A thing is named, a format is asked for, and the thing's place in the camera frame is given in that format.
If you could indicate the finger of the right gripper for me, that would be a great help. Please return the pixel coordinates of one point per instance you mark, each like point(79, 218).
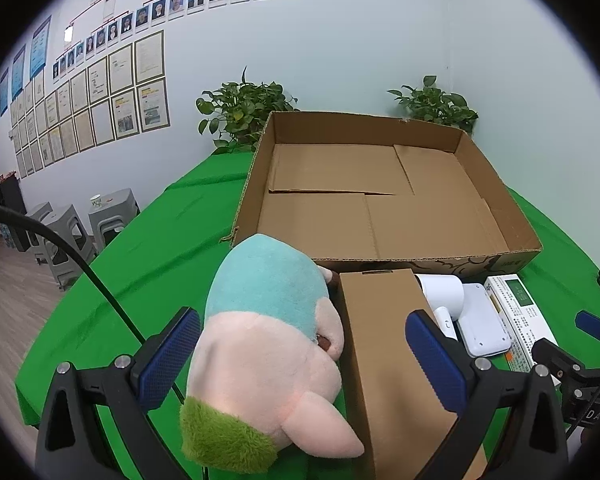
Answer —
point(588, 323)

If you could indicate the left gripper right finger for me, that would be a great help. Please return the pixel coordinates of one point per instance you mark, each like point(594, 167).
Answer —
point(532, 445)

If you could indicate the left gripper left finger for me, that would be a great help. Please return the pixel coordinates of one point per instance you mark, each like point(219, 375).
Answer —
point(72, 443)

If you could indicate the white green printed carton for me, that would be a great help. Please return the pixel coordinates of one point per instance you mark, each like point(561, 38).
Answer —
point(521, 317)

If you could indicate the white plastic device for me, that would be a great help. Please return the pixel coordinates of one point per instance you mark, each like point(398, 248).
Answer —
point(481, 328)

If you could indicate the long brown cardboard box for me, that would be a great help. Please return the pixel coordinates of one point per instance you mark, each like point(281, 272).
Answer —
point(389, 401)

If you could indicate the pink teal plush toy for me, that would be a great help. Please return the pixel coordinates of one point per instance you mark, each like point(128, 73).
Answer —
point(264, 373)

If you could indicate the white hair dryer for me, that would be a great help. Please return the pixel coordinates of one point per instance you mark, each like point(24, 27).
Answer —
point(445, 297)

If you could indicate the green tablecloth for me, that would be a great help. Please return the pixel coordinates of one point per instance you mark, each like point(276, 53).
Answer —
point(166, 259)

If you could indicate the paper cup on stool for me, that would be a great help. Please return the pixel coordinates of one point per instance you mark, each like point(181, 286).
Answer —
point(96, 201)

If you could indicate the large open cardboard box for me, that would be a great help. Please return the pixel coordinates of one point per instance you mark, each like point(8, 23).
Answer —
point(360, 192)

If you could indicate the right potted green plant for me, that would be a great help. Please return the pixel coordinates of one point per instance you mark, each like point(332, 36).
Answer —
point(429, 103)

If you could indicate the potted green plant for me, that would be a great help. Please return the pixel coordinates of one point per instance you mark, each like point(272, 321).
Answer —
point(236, 113)
point(429, 103)

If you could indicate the framed certificate lower right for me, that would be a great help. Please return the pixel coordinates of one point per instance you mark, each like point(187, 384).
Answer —
point(153, 105)

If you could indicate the framed certificate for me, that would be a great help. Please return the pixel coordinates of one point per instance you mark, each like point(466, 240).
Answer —
point(153, 105)
point(149, 57)

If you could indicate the left potted green plant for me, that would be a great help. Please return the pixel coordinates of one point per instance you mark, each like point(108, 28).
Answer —
point(236, 113)

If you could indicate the framed certificate upper right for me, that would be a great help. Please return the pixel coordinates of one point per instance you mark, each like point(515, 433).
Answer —
point(149, 57)

